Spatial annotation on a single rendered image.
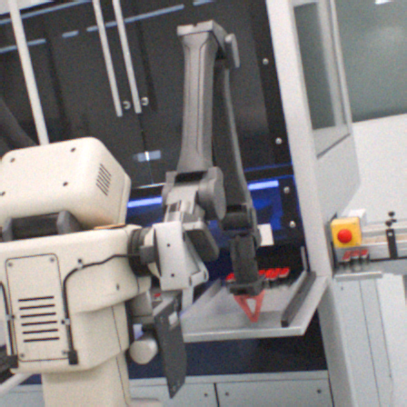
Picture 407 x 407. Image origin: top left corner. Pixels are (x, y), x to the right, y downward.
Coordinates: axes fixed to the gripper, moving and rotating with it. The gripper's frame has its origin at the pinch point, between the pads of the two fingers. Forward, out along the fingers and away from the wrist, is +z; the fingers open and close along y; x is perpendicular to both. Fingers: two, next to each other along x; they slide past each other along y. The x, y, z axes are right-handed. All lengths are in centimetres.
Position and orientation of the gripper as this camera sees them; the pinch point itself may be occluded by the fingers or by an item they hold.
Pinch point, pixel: (253, 318)
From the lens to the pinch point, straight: 158.6
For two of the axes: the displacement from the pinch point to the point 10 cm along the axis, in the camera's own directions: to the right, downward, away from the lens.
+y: 3.1, -1.6, 9.4
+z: 1.7, 9.8, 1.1
